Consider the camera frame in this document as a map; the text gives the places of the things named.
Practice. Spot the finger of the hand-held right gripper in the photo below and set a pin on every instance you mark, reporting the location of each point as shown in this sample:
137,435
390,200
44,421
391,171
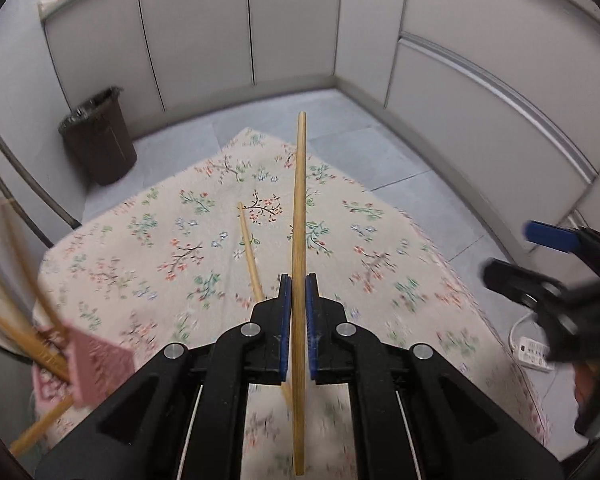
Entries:
515,277
550,235

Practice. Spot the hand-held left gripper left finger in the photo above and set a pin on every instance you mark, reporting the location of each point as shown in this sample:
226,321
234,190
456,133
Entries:
283,320

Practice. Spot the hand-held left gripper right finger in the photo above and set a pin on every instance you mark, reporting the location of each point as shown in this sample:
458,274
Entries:
312,320

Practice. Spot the wooden chopstick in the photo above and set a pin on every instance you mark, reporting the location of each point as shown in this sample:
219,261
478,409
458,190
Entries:
40,427
25,265
250,250
298,210
25,345

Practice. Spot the pink perforated utensil holder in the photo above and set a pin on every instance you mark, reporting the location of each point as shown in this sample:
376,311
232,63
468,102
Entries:
97,365

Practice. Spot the person's right hand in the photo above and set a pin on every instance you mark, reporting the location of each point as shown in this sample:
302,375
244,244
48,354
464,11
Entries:
587,385

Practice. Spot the white power strip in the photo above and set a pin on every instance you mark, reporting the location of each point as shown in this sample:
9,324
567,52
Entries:
532,352

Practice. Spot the floral tablecloth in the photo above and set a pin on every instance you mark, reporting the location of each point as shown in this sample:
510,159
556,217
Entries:
180,240

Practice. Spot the grey partition panel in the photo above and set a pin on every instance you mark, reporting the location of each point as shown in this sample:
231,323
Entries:
455,110

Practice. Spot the brown trash bin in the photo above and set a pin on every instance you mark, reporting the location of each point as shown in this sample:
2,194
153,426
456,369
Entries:
105,150

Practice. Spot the grey stick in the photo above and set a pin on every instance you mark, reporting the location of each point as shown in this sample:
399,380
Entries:
5,282

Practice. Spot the black trash bag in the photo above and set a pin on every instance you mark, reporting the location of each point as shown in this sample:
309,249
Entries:
87,112

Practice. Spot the grey metal pole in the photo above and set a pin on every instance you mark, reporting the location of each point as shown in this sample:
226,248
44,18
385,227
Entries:
20,170

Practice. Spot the grey cabinet row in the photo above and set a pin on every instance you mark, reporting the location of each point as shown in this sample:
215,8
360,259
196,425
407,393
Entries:
205,25

